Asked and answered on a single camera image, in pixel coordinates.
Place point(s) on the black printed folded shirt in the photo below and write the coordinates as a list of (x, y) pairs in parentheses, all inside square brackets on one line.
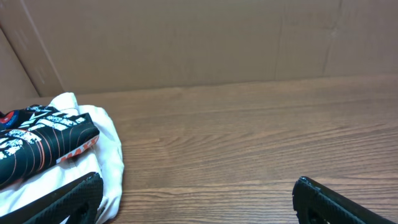
[(39, 137)]

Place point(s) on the white folded shirt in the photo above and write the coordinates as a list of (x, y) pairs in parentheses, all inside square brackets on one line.
[(105, 158)]

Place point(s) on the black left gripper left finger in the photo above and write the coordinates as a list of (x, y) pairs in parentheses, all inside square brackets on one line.
[(75, 202)]

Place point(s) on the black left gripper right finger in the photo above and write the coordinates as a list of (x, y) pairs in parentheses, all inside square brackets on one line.
[(316, 204)]

